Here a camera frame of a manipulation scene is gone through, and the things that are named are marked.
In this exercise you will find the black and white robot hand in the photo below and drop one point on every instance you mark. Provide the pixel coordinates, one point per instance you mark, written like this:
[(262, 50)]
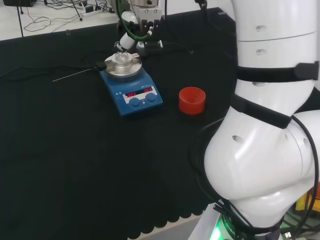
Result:
[(149, 13)]

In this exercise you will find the clear round-bottom glass flask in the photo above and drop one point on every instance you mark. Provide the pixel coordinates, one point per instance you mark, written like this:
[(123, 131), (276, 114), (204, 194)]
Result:
[(122, 58)]

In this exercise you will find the heater with blue base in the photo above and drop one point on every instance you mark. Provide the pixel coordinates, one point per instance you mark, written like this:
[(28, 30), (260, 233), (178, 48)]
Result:
[(136, 97)]

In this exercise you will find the white power strip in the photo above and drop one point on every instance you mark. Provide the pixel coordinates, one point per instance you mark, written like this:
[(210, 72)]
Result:
[(93, 10)]

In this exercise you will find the thin metal probe rod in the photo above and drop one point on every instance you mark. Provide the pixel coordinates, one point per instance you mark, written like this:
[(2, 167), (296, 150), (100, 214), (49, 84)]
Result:
[(75, 75)]

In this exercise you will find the black tripod leg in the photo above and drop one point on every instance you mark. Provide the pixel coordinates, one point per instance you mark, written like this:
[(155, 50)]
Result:
[(20, 20)]

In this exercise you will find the black bench cloth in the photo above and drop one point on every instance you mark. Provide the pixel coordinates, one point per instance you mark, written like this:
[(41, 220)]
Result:
[(75, 150)]

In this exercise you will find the yellow box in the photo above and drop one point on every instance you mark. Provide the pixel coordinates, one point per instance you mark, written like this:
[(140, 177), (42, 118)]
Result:
[(303, 200)]

